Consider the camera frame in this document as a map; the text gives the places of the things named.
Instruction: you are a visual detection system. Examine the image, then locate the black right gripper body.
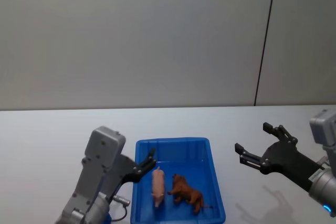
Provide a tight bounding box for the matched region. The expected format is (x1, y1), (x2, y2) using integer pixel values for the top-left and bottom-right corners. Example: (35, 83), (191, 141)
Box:
(259, 140), (322, 192)

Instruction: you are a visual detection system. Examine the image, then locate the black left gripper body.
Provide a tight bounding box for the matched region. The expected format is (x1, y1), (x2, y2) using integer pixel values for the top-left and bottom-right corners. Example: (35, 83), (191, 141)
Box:
(101, 153), (142, 201)

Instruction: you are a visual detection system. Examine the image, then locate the pink toy pig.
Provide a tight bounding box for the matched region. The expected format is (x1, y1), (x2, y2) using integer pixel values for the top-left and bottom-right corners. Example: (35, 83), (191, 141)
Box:
(151, 166), (166, 209)

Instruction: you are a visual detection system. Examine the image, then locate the blue plastic bin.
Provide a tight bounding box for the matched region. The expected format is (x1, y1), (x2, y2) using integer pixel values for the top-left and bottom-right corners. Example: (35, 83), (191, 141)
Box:
(130, 136), (226, 224)

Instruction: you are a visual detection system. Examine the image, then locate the brown toy lion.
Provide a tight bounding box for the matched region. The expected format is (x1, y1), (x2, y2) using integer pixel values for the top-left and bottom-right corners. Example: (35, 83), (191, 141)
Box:
(167, 173), (214, 215)

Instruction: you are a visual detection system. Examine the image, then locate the thin dark wrist cable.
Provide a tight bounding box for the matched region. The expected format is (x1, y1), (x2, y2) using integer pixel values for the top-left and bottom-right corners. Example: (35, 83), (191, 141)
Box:
(110, 195), (131, 221)

